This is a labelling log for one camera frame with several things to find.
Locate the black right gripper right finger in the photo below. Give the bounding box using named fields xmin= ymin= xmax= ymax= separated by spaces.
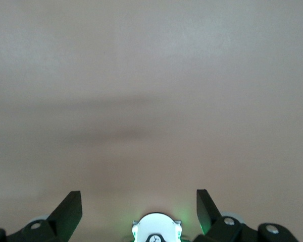
xmin=193 ymin=189 xmax=300 ymax=242

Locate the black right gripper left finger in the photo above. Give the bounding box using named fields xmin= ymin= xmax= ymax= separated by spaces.
xmin=0 ymin=191 xmax=83 ymax=242

